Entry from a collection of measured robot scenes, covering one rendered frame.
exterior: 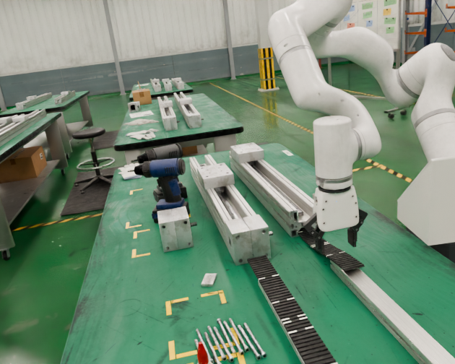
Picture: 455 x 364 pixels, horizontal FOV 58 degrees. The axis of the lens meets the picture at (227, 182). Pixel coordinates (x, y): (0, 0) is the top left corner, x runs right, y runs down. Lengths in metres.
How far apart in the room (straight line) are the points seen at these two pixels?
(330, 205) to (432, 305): 0.29
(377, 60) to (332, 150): 0.47
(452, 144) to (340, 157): 0.44
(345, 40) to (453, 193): 0.52
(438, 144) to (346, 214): 0.40
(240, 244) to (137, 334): 0.35
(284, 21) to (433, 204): 0.60
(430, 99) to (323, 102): 0.44
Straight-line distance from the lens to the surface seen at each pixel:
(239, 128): 2.93
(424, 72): 1.40
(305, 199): 1.29
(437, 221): 1.20
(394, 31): 6.65
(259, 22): 11.37
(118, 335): 0.98
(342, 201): 1.00
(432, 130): 1.32
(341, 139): 0.94
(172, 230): 1.23
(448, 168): 1.16
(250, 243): 1.11
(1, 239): 3.47
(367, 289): 0.97
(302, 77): 1.02
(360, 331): 0.90
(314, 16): 1.18
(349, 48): 1.31
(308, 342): 0.82
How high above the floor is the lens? 1.34
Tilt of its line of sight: 19 degrees down
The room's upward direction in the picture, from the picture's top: 7 degrees counter-clockwise
